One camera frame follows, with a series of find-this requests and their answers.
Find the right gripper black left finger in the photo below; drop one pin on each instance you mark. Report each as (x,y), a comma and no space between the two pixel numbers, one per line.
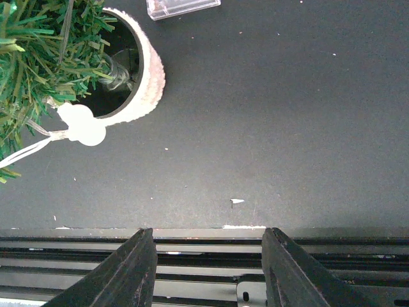
(125,278)

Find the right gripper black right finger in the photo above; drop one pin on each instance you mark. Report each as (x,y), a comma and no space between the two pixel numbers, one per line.
(294,278)

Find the small green christmas tree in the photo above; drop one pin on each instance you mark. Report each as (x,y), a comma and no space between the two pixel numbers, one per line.
(52,54)

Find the clear light battery box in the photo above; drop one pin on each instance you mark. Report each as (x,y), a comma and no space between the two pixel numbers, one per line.
(162,9)

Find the white tree pot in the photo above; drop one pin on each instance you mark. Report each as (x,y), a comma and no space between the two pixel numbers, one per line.
(136,74)

